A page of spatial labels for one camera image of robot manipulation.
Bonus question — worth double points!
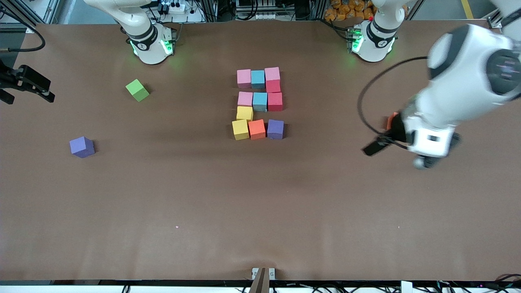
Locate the orange snack bag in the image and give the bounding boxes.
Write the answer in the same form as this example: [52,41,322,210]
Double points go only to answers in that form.
[324,0,377,22]

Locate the brown paper table cover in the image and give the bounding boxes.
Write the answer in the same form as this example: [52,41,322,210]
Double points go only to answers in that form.
[0,18,521,281]

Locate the white power strip with plugs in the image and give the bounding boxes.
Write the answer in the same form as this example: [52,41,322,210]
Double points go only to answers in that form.
[157,2,188,15]

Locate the green foam block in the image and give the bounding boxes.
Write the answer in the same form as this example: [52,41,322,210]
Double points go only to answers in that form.
[125,79,150,102]

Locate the metal mount bracket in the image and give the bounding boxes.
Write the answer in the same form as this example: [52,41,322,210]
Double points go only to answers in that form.
[248,267,276,293]

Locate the aluminium frame profile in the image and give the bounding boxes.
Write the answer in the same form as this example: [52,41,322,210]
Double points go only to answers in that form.
[486,0,521,29]
[0,0,61,34]

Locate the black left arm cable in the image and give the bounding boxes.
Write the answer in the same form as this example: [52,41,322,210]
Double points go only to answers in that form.
[357,56,430,150]

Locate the purple foam block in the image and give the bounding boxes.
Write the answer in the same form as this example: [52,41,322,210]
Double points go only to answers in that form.
[69,136,95,159]
[267,119,285,140]

